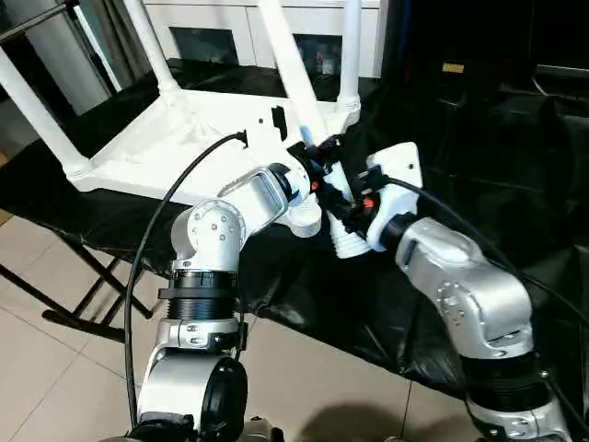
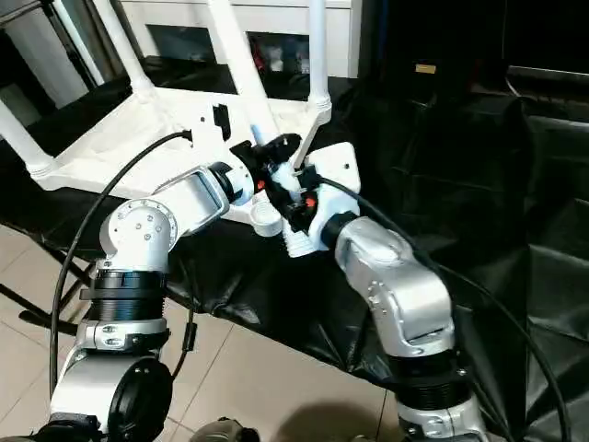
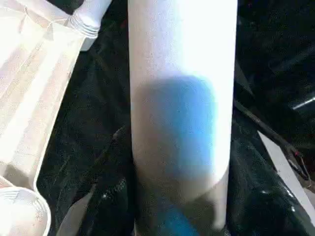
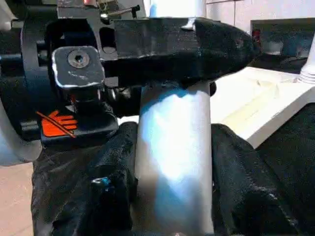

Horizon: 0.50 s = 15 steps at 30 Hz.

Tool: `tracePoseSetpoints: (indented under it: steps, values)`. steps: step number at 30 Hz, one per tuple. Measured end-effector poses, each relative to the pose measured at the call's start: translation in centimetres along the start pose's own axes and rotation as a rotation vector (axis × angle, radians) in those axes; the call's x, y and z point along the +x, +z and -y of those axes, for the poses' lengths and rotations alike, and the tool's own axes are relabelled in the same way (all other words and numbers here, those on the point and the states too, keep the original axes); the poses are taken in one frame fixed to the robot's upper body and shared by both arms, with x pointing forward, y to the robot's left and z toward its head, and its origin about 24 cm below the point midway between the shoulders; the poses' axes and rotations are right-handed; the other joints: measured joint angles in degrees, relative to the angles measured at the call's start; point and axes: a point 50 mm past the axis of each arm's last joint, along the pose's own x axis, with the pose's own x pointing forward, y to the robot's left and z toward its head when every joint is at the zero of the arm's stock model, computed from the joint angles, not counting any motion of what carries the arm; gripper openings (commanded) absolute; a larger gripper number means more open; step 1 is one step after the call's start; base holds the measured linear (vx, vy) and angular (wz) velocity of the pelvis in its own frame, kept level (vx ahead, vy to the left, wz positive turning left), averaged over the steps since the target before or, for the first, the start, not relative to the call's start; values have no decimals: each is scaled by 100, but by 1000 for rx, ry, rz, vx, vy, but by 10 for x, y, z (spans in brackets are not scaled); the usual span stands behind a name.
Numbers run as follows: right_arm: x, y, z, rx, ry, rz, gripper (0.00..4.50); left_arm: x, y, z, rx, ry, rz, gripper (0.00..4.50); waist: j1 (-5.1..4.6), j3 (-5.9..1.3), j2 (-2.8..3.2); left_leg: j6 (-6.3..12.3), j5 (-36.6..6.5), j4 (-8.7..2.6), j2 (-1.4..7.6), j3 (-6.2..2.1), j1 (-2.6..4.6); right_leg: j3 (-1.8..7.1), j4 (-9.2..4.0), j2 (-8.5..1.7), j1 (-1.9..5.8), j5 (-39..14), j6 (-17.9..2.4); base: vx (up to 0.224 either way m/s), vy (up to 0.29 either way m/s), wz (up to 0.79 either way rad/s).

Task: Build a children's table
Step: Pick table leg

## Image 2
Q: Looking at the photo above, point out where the black left robot foot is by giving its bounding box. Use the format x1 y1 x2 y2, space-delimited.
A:
192 416 262 442

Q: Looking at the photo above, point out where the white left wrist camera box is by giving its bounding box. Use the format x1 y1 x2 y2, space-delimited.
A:
186 103 259 204

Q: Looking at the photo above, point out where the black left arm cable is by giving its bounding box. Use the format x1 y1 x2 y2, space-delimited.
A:
49 131 199 390

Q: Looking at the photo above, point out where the white glass-door cabinet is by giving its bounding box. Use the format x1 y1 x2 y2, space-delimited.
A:
118 0 364 78

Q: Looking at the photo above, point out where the white plastic table leg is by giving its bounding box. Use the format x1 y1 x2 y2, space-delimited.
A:
306 0 333 124
0 99 57 181
91 0 154 101
205 0 324 260

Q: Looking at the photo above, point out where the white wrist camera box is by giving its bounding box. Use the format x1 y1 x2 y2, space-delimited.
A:
186 103 259 204
303 141 364 253

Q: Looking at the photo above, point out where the white upturned plastic table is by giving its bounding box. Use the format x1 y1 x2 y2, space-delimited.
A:
29 85 333 238

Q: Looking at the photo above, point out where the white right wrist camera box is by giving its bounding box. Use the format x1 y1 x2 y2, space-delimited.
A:
303 141 364 253

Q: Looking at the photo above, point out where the black glossy tv stand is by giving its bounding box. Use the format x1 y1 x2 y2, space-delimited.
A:
505 64 589 93

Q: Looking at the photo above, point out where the black glossy mat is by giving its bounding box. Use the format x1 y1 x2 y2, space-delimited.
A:
0 54 589 442

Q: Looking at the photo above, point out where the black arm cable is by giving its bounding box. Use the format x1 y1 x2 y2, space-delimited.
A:
308 174 565 442
49 131 199 390

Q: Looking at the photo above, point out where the black folding table frame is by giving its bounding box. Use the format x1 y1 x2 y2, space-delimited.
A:
0 220 96 335

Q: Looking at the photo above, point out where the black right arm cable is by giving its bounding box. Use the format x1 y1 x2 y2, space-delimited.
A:
308 174 565 442

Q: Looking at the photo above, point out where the black speaker box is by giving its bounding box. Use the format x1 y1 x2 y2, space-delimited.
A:
359 0 508 96

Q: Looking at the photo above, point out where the white slanted pole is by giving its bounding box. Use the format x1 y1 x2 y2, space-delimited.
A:
48 0 107 88

